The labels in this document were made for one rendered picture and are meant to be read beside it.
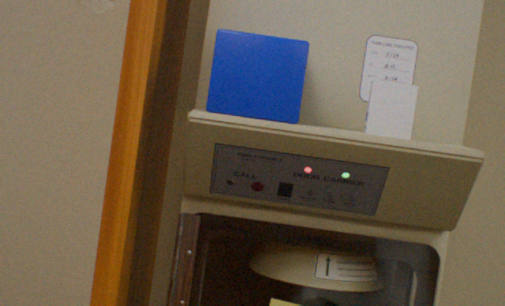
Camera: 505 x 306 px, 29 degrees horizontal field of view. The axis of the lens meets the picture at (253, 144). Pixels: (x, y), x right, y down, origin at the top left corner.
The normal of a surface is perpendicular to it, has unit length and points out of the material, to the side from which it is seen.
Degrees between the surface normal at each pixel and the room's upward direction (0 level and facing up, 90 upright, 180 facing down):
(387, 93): 90
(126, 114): 90
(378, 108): 90
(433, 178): 135
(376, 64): 90
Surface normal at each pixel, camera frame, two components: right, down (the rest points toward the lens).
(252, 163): -0.10, 0.73
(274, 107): 0.00, 0.05
